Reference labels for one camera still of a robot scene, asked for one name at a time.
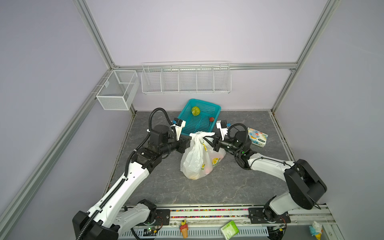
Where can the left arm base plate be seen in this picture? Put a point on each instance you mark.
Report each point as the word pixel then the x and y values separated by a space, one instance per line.
pixel 161 217

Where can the white plastic bag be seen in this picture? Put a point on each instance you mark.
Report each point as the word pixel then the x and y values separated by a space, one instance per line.
pixel 200 159

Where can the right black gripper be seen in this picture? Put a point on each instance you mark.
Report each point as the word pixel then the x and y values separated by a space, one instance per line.
pixel 218 142

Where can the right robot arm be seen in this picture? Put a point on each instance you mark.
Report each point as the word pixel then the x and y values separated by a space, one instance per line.
pixel 305 187

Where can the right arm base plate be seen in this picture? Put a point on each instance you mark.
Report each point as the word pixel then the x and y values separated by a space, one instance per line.
pixel 266 216

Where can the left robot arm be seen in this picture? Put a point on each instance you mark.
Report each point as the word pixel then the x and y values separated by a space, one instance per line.
pixel 104 220

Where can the toy ice cream cone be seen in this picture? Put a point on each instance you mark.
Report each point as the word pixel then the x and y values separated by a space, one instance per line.
pixel 184 229

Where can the white mesh wall basket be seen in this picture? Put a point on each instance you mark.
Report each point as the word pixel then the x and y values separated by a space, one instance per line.
pixel 118 91

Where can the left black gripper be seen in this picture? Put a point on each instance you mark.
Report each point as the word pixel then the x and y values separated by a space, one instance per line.
pixel 182 142

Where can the teal plastic basket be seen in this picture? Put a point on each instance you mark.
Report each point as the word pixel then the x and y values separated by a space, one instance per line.
pixel 200 123

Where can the colourful tissue pack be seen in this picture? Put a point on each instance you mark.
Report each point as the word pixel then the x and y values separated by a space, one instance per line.
pixel 257 138

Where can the white wire shelf rack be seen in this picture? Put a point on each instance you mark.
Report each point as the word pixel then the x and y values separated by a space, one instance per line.
pixel 186 77

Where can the green white box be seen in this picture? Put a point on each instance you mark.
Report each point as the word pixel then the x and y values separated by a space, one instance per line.
pixel 229 230

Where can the fake green fruit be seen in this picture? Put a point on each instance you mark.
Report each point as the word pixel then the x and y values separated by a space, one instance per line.
pixel 195 111

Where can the blue toy ice cream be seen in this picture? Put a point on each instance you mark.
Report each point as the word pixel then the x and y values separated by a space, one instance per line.
pixel 316 230

